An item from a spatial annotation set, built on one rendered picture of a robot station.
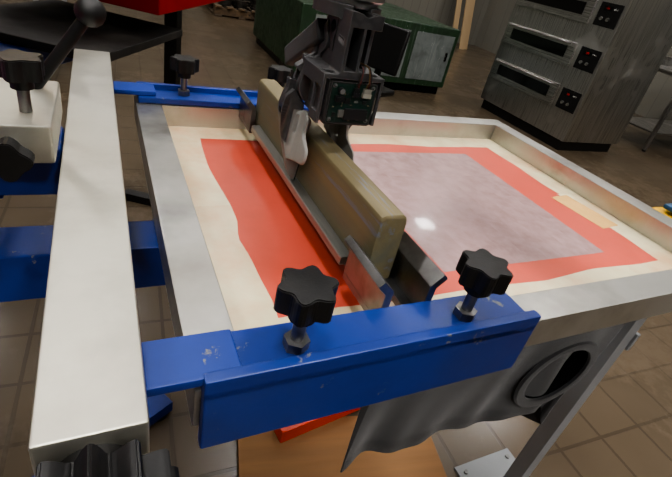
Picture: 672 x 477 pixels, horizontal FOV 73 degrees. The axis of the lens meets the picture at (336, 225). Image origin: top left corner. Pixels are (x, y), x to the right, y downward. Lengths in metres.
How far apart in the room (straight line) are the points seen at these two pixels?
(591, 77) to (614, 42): 0.32
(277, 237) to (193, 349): 0.24
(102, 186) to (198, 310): 0.14
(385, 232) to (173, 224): 0.21
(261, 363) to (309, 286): 0.06
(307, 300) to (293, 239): 0.25
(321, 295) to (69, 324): 0.15
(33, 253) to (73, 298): 0.26
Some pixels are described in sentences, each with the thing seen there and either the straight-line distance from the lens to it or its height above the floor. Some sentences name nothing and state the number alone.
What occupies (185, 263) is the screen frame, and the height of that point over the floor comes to 0.99.
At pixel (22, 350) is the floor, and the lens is 1.78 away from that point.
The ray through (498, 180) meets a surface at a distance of 0.89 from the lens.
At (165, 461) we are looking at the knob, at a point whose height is 1.04.
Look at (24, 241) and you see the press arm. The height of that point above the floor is 0.92.
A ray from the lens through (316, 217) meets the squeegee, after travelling 0.51.
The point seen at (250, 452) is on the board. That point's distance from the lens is 1.45.
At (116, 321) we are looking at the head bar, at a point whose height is 1.04.
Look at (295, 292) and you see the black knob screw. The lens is 0.30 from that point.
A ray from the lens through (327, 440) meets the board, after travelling 1.50.
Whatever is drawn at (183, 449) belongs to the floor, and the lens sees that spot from 1.47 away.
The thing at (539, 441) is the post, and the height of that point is 0.27.
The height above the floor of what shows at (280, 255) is 0.96.
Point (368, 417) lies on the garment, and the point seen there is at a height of 0.78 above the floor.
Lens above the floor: 1.25
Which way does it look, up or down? 31 degrees down
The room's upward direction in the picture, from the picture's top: 14 degrees clockwise
